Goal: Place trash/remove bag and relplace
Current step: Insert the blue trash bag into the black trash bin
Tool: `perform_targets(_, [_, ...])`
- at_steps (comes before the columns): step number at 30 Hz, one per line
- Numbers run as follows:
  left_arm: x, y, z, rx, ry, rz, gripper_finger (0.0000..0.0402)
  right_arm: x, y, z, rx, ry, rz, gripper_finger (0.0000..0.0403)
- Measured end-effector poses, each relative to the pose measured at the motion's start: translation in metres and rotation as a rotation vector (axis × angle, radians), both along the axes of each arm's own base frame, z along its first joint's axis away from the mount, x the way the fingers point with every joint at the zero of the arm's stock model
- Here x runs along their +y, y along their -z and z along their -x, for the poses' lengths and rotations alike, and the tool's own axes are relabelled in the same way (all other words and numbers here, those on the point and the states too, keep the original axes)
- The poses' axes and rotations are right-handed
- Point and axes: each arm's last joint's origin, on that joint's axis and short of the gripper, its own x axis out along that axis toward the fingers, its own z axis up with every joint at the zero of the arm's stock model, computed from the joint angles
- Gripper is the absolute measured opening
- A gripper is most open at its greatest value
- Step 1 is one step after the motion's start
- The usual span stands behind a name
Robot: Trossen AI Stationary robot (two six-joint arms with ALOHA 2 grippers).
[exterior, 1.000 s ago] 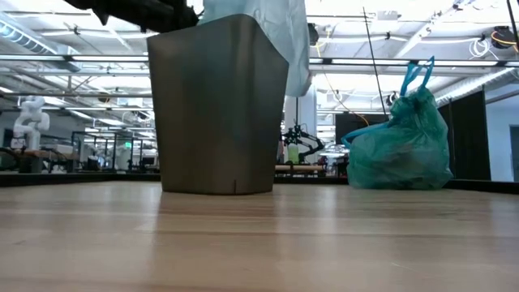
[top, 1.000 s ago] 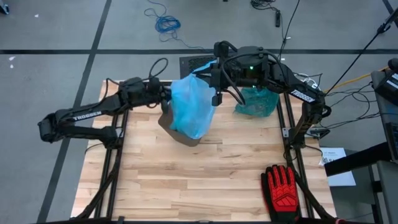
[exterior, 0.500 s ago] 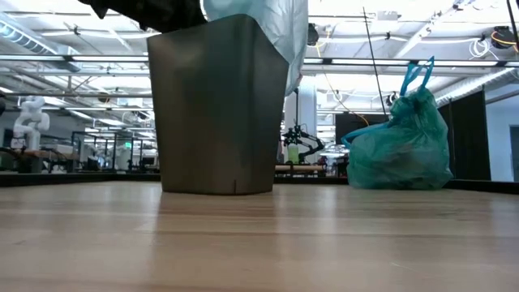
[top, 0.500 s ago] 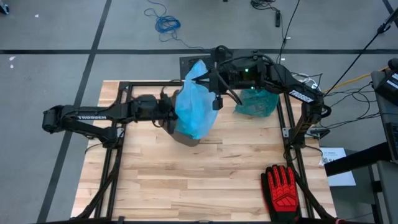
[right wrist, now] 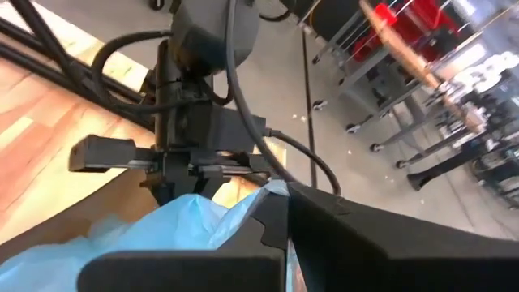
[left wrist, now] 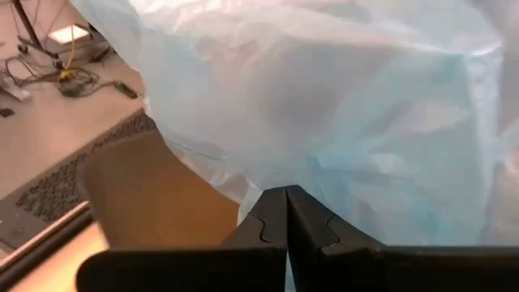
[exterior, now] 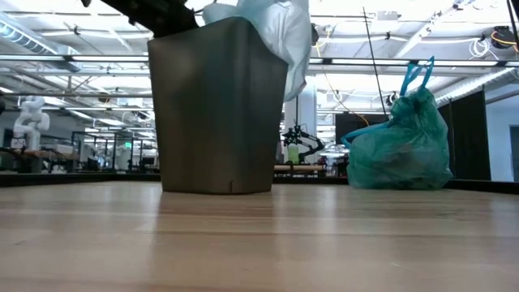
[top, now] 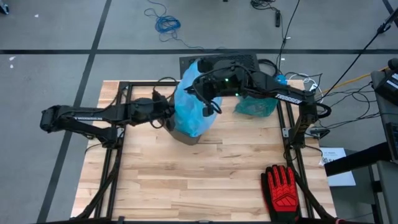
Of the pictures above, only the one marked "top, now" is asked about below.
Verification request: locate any long black cable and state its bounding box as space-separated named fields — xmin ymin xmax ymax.
xmin=276 ymin=0 xmax=302 ymax=77

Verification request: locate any black electronic device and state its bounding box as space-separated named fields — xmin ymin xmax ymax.
xmin=371 ymin=57 xmax=398 ymax=106

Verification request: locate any teal used trash bag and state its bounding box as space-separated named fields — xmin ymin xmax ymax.
xmin=233 ymin=73 xmax=289 ymax=118

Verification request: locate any white printed paper sheet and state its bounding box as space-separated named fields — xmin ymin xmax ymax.
xmin=319 ymin=147 xmax=356 ymax=187

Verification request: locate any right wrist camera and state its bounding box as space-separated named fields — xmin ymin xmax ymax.
xmin=201 ymin=104 xmax=215 ymax=118

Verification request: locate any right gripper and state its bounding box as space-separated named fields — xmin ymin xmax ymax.
xmin=185 ymin=58 xmax=257 ymax=99

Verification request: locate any black bench beam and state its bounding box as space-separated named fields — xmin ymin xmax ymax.
xmin=323 ymin=141 xmax=398 ymax=177

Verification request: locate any red and black work glove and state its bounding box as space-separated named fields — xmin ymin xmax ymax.
xmin=260 ymin=164 xmax=302 ymax=222

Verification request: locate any black cable bundle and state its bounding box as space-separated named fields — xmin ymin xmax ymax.
xmin=250 ymin=0 xmax=277 ymax=10

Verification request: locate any light blue fresh trash bag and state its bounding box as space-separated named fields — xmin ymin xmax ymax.
xmin=173 ymin=58 xmax=223 ymax=138

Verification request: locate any blue cable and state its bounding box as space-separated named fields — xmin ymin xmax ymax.
xmin=143 ymin=0 xmax=228 ymax=52

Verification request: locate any black perforated computer case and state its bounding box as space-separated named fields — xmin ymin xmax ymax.
xmin=179 ymin=52 xmax=262 ymax=80

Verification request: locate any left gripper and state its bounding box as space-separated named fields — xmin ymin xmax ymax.
xmin=147 ymin=93 xmax=177 ymax=132

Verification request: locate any grey cart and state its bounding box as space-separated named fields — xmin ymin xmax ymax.
xmin=368 ymin=160 xmax=398 ymax=224

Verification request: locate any black metal foot bracket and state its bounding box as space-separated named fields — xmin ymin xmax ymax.
xmin=306 ymin=127 xmax=331 ymax=139

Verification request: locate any black tripod pole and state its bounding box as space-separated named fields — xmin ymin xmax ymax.
xmin=323 ymin=6 xmax=398 ymax=94

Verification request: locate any yellow cable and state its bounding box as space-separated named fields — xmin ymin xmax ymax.
xmin=312 ymin=67 xmax=389 ymax=100

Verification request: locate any black aluminium table frame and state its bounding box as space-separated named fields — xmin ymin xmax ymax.
xmin=74 ymin=80 xmax=336 ymax=224

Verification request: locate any grey trash bin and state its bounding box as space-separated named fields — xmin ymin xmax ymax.
xmin=169 ymin=123 xmax=203 ymax=146

